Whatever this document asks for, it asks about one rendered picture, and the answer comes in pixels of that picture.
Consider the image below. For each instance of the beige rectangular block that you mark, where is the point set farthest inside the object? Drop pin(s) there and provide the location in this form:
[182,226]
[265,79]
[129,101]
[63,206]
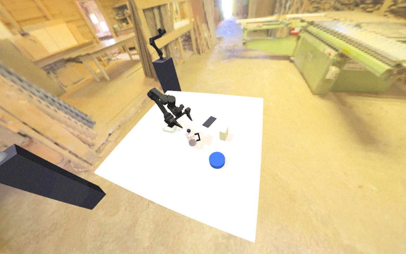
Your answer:
[223,132]

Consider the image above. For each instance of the glass french press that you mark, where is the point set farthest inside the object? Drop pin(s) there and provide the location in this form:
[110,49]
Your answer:
[190,135]

